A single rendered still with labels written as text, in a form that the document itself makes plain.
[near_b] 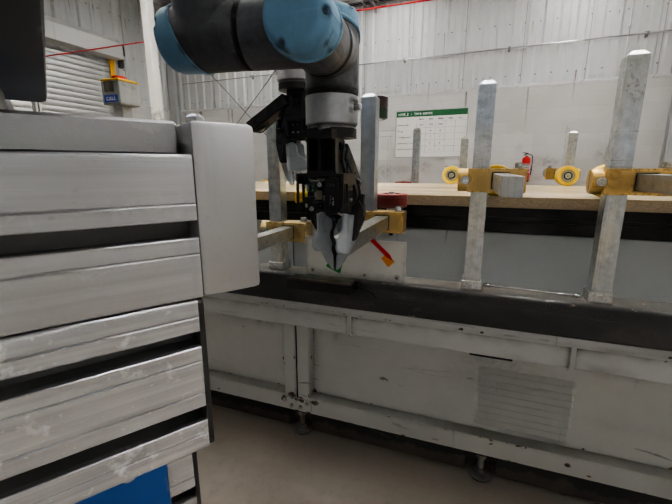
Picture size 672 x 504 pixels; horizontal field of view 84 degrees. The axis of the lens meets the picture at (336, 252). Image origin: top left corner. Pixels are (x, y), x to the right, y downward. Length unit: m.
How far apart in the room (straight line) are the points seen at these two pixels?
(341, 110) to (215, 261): 0.37
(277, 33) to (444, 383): 1.11
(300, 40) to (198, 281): 0.29
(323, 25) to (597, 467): 1.31
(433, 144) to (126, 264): 8.01
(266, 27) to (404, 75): 8.06
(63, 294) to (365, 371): 1.21
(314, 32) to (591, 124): 7.86
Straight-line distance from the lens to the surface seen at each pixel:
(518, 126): 8.08
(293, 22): 0.44
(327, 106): 0.54
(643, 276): 1.19
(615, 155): 0.91
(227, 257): 0.21
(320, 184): 0.53
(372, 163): 0.90
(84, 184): 0.19
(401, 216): 0.89
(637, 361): 1.05
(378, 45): 8.79
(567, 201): 1.07
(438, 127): 8.16
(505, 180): 0.59
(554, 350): 1.00
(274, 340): 1.44
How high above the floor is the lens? 0.97
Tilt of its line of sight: 13 degrees down
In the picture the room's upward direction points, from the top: straight up
